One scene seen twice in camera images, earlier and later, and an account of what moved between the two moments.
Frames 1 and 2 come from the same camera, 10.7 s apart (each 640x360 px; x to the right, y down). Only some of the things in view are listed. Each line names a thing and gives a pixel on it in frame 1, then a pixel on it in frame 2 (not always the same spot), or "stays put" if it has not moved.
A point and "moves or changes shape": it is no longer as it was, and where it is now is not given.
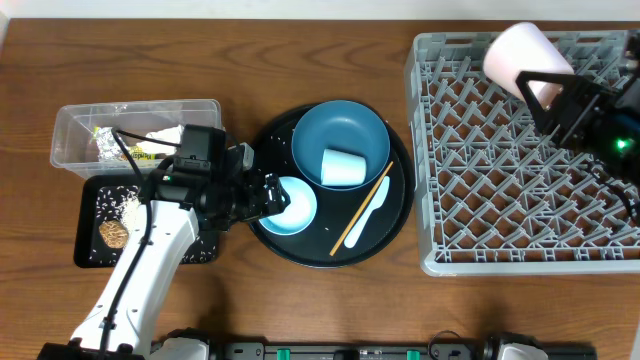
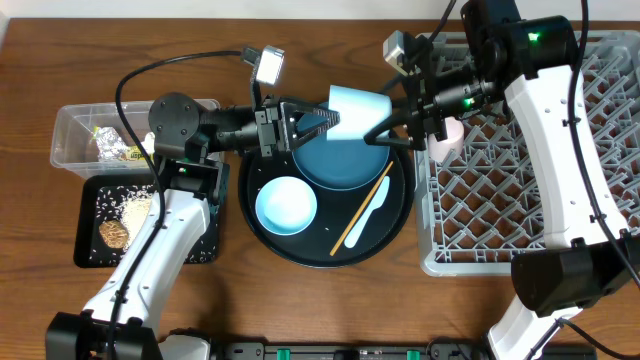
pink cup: [522, 47] moves or changes shape
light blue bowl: [299, 214] stays put
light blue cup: [339, 168] to [359, 111]
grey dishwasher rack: [498, 194] stays put
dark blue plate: [344, 126] stays put
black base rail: [374, 351] stays put
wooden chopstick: [361, 208] stays put
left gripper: [261, 201] to [270, 126]
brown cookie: [114, 234] stays put
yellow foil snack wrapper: [108, 148] stays put
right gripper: [582, 104] to [422, 104]
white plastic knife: [373, 205] stays put
